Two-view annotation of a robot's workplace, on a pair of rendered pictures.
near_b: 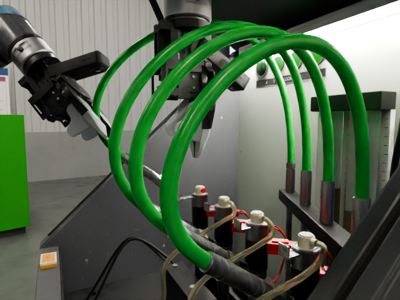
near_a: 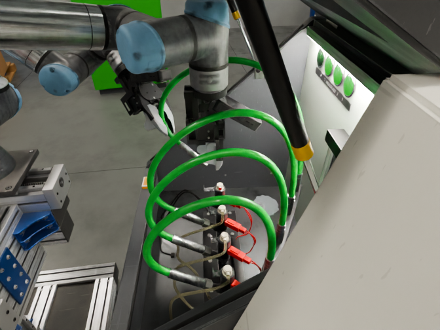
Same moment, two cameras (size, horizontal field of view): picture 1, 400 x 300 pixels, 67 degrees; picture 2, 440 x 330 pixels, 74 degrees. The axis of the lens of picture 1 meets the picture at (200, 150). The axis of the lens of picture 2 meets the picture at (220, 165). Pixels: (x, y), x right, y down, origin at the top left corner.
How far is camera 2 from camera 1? 0.44 m
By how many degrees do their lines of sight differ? 38
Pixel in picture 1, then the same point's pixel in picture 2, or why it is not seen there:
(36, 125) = not seen: outside the picture
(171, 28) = (192, 97)
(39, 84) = (127, 84)
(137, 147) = (147, 212)
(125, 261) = (198, 180)
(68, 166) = not seen: hidden behind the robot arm
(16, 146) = (153, 10)
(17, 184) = not seen: hidden behind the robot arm
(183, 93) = (200, 142)
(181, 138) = (147, 242)
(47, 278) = (144, 197)
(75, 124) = (148, 123)
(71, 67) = (143, 79)
